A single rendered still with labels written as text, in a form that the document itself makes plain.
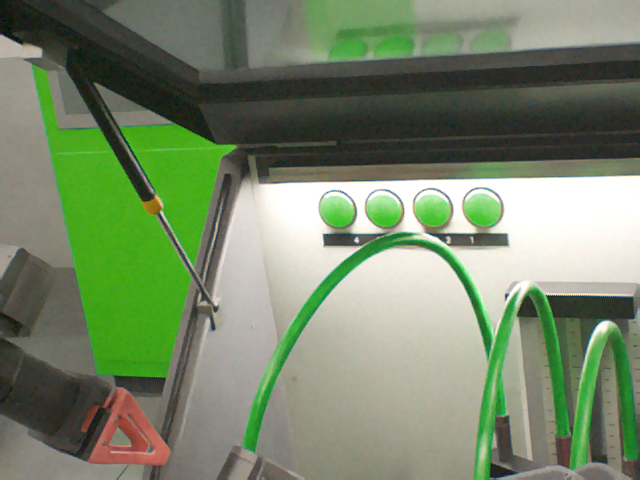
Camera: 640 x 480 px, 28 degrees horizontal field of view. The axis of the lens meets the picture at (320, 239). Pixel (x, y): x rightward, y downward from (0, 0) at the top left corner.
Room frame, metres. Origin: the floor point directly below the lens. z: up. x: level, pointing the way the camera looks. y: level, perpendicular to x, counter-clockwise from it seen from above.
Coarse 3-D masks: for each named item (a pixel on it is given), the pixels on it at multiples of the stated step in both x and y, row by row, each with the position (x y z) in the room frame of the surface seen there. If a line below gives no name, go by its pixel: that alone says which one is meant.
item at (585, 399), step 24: (600, 336) 1.07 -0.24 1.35; (600, 360) 1.04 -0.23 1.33; (624, 360) 1.15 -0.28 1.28; (624, 384) 1.16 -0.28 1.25; (576, 408) 1.00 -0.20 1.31; (624, 408) 1.17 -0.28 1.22; (576, 432) 0.98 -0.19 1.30; (624, 432) 1.17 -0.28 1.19; (576, 456) 0.97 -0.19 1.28; (624, 456) 1.18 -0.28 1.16
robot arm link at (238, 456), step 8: (232, 448) 0.82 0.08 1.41; (240, 448) 0.81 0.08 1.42; (232, 456) 0.81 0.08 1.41; (240, 456) 0.81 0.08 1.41; (248, 456) 0.80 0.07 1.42; (256, 456) 0.80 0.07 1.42; (224, 464) 0.82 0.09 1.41; (232, 464) 0.81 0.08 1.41; (240, 464) 0.80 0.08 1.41; (248, 464) 0.80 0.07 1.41; (256, 464) 0.79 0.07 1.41; (264, 464) 0.79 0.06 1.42; (272, 464) 0.79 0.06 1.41; (224, 472) 0.81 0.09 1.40; (232, 472) 0.80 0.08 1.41; (240, 472) 0.80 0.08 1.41; (248, 472) 0.80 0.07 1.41; (256, 472) 0.79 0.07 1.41; (264, 472) 0.78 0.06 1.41; (272, 472) 0.78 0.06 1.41; (280, 472) 0.79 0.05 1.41; (288, 472) 0.79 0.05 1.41
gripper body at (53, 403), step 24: (24, 360) 0.99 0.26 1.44; (24, 384) 0.98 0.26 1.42; (48, 384) 0.99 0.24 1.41; (72, 384) 1.00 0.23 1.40; (96, 384) 0.98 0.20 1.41; (0, 408) 0.98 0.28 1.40; (24, 408) 0.98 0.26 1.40; (48, 408) 0.98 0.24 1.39; (72, 408) 0.99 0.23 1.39; (48, 432) 0.99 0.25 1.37; (72, 432) 0.96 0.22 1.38
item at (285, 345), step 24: (384, 240) 1.20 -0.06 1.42; (408, 240) 1.23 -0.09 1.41; (432, 240) 1.25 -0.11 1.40; (456, 264) 1.27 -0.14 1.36; (312, 312) 1.13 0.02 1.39; (480, 312) 1.30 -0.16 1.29; (288, 336) 1.11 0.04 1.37; (264, 384) 1.08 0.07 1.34; (264, 408) 1.07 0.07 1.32; (504, 408) 1.31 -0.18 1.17
